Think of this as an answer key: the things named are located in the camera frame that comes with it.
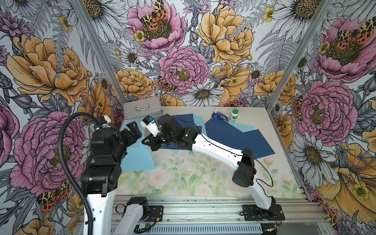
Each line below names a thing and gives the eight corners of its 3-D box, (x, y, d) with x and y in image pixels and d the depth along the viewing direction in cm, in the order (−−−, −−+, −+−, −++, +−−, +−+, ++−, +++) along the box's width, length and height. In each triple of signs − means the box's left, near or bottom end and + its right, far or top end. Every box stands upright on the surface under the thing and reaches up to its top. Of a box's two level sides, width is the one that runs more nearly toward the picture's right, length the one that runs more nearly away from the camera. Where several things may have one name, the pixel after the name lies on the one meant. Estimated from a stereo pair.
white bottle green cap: (231, 122, 114) (233, 114, 107) (229, 116, 117) (232, 108, 111) (236, 122, 114) (239, 114, 107) (235, 116, 117) (237, 108, 111)
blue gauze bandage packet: (211, 117, 119) (212, 114, 116) (213, 113, 122) (213, 110, 119) (228, 121, 116) (229, 118, 113) (230, 117, 119) (230, 114, 116)
